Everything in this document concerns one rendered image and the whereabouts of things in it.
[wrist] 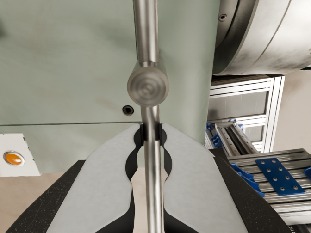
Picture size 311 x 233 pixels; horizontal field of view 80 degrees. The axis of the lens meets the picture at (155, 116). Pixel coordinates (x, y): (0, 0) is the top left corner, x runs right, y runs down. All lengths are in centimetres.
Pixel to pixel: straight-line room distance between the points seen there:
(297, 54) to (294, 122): 177
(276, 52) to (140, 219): 252
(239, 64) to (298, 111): 175
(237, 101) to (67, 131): 132
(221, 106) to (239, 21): 120
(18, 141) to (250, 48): 33
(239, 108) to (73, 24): 139
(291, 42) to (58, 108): 30
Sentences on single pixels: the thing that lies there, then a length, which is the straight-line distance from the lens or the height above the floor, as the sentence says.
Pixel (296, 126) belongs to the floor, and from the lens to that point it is 213.
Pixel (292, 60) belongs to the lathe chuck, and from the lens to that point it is 34.
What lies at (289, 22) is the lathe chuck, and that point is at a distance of 28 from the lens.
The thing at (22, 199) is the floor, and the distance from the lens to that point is 283.
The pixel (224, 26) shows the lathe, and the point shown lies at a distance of 31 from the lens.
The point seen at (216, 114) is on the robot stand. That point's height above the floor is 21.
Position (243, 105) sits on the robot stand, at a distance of 152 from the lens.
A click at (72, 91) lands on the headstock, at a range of 24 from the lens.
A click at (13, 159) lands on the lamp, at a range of 33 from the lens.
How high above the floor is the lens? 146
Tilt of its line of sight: 62 degrees down
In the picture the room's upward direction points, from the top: 179 degrees counter-clockwise
